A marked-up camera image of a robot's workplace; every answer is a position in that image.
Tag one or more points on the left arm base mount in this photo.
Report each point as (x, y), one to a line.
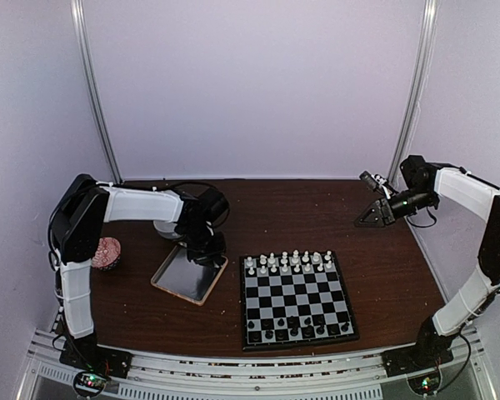
(97, 371)

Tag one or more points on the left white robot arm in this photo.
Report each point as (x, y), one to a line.
(76, 224)

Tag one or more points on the red patterned bowl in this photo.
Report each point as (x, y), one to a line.
(108, 254)

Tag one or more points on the left aluminium frame post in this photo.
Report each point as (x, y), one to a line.
(81, 32)

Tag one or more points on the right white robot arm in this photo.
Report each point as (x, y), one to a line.
(473, 235)

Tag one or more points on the aluminium front rail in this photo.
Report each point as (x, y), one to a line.
(348, 375)

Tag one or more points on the right aluminium frame post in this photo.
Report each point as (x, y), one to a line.
(418, 83)

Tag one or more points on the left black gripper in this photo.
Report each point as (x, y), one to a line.
(215, 254)

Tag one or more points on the black grey chessboard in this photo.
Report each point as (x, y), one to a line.
(303, 290)

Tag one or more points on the aluminium frame post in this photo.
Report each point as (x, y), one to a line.
(81, 32)
(418, 83)

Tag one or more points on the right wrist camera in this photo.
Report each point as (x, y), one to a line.
(378, 183)

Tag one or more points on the white ceramic bowl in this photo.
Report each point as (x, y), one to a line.
(167, 230)

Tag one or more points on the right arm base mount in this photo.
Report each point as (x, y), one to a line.
(424, 377)

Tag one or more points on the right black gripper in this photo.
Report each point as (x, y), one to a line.
(383, 212)

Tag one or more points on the wooden rimmed black tray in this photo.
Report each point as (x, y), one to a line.
(185, 279)

